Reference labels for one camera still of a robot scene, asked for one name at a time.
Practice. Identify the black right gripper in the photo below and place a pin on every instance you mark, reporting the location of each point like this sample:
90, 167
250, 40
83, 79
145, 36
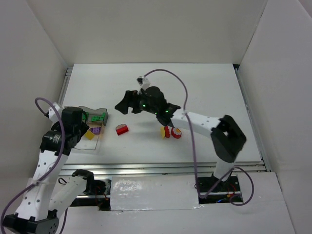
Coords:
133, 102

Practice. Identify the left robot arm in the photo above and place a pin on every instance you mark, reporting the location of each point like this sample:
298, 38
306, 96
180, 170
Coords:
40, 210

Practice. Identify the long yellow lego plate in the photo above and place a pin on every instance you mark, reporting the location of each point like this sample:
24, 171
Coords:
89, 135

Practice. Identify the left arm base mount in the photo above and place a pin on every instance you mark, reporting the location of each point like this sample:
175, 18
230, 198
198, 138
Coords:
96, 193

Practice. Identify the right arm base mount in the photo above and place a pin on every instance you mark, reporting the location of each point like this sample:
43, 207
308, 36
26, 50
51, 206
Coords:
222, 192

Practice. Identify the red lego brick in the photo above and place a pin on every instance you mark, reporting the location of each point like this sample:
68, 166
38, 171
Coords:
167, 132

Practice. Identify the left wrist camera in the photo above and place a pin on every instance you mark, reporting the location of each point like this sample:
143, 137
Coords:
52, 114

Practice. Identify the purple lego brick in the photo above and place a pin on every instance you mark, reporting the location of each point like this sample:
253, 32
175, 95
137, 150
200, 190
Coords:
95, 130

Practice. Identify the red brick with cupcake print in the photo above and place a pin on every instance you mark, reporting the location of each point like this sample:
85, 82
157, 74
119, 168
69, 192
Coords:
121, 129

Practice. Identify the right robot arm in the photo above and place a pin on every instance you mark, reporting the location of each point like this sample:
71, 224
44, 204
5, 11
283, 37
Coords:
227, 138

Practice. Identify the red flower print block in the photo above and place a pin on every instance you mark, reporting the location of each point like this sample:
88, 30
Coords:
176, 133

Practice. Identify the green two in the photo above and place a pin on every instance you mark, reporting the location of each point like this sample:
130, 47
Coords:
96, 118

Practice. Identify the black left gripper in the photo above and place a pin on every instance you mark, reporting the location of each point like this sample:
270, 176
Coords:
83, 127

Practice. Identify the white foam cover panel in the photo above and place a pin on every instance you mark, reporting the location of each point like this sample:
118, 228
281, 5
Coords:
144, 193

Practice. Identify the colourless clear container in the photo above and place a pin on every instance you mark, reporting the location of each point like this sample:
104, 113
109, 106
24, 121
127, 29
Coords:
86, 146

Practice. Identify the yellow lego brick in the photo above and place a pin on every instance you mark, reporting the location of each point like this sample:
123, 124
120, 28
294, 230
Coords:
162, 132

